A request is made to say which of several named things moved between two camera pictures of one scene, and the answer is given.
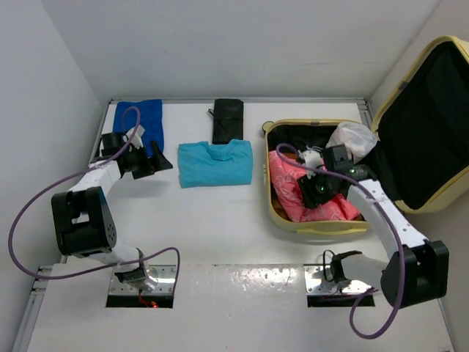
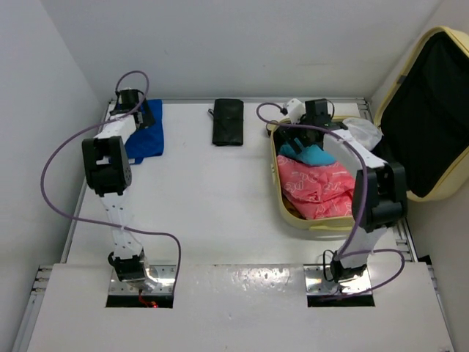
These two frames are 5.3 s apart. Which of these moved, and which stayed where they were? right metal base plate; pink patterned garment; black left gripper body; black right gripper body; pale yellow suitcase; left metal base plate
Moved: black right gripper body; black left gripper body; pale yellow suitcase; pink patterned garment
Stayed: left metal base plate; right metal base plate
